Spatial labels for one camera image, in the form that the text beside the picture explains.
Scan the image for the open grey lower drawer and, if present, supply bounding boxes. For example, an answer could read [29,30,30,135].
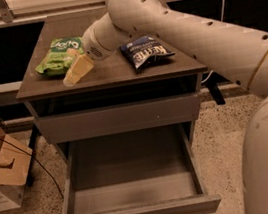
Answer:
[62,124,221,214]

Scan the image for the white cable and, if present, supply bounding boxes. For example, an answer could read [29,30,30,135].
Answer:
[187,0,239,85]

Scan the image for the dark brown drawer cabinet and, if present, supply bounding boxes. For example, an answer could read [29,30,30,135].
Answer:
[17,9,206,159]

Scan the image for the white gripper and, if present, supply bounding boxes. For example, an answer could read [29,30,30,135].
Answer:
[55,24,118,89]

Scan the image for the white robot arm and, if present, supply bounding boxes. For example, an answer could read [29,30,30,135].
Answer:
[64,0,268,214]

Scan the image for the blue kettle chip bag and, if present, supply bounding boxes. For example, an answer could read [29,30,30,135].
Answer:
[120,35,174,72]

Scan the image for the open cardboard box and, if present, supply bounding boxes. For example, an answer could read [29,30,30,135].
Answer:
[0,127,33,212]

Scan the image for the black cable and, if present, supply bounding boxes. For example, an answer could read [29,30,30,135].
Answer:
[0,110,65,209]

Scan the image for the green rice chip bag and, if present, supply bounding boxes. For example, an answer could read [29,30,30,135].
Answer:
[35,36,83,77]

